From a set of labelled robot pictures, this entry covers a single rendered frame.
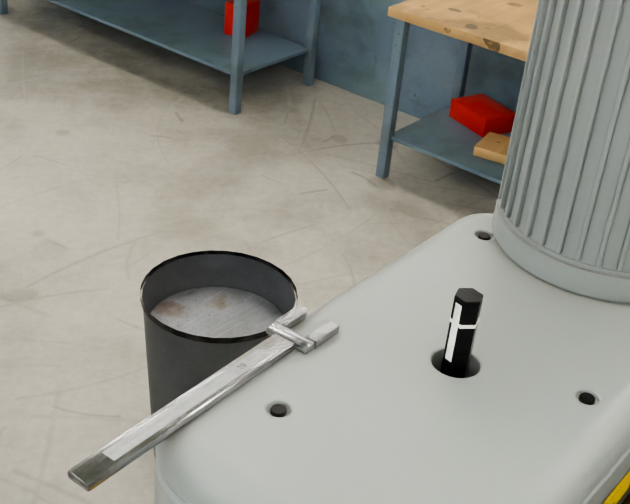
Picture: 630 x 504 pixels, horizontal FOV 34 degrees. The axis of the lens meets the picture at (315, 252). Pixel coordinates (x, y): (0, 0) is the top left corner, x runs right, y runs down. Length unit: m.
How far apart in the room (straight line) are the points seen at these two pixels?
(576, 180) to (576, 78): 0.08
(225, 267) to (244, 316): 0.20
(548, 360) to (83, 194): 4.23
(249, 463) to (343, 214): 4.22
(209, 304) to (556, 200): 2.46
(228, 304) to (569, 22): 2.53
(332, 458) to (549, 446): 0.15
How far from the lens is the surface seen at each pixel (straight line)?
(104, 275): 4.33
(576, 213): 0.87
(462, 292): 0.75
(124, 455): 0.67
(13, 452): 3.52
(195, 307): 3.25
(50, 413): 3.65
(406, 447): 0.70
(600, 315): 0.88
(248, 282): 3.33
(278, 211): 4.84
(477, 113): 5.31
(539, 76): 0.87
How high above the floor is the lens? 2.35
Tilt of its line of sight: 31 degrees down
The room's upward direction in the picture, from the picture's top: 6 degrees clockwise
